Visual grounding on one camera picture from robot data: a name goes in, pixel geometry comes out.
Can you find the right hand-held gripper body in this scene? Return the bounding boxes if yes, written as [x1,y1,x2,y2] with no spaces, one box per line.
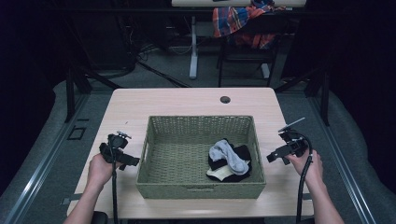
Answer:
[275,117,310,158]

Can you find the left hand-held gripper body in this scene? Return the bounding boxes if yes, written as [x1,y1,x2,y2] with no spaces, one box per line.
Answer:
[98,131,133,165]

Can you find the grey sock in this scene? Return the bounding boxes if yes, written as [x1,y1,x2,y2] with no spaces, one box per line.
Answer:
[208,138,250,176]

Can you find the black and cream sock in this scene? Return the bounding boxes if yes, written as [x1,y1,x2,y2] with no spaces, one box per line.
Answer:
[205,160,253,184]

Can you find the green woven basket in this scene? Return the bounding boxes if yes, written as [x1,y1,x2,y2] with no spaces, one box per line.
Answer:
[135,115,267,200]

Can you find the person's left hand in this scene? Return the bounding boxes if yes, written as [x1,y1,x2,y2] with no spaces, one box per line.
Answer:
[86,152,123,190]

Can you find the person's right hand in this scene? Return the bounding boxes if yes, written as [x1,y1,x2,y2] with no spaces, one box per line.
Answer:
[285,148,325,187]

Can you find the black metal stand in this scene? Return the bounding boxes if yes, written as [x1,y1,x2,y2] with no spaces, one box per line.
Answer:
[274,66,331,127]
[64,62,123,124]

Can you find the black chair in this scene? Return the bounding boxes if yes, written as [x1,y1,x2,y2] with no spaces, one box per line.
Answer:
[216,12,289,89]

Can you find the plaid cloth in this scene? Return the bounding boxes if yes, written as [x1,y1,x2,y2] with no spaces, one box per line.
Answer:
[212,0,287,50]

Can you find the white desk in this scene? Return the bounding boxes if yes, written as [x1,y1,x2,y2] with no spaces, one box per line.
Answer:
[171,0,307,80]

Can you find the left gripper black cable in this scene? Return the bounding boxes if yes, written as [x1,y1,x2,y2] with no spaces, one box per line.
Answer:
[109,133,120,224]

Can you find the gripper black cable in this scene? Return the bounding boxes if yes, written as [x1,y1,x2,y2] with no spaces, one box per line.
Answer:
[109,133,120,224]
[291,131,314,224]

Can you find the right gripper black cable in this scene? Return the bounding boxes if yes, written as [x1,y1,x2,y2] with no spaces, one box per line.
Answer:
[291,131,314,224]

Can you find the black floor cables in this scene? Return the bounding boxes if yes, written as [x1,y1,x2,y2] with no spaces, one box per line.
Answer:
[124,43,191,89]

